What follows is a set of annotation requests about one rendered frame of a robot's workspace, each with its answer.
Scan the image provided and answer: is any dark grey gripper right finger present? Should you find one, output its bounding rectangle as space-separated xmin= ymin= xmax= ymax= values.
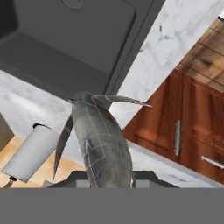
xmin=130 ymin=170 xmax=179 ymax=189

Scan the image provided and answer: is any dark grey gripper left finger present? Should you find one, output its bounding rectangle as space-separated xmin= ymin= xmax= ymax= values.
xmin=47 ymin=170 xmax=92 ymax=189

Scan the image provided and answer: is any grey fish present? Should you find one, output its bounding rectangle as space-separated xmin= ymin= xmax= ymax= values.
xmin=52 ymin=90 xmax=152 ymax=189

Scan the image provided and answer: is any light wooden tray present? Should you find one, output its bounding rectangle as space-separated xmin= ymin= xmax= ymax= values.
xmin=0 ymin=136 xmax=86 ymax=189

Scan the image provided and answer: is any dark grey sink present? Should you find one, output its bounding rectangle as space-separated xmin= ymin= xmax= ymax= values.
xmin=0 ymin=0 xmax=167 ymax=102

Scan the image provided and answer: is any white paper towel roll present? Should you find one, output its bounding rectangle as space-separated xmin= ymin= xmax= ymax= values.
xmin=1 ymin=122 xmax=61 ymax=184

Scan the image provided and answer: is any brown wooden cupboard door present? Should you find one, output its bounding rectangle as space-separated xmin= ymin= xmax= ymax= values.
xmin=122 ymin=68 xmax=186 ymax=165

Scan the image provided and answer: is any brown wooden drawer front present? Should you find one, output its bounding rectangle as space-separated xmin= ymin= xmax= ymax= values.
xmin=178 ymin=74 xmax=224 ymax=186

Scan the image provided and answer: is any silver cupboard door handle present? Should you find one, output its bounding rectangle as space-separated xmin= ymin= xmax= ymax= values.
xmin=173 ymin=119 xmax=182 ymax=157

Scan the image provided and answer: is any silver drawer handle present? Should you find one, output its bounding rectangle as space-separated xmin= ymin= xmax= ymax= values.
xmin=200 ymin=155 xmax=224 ymax=170

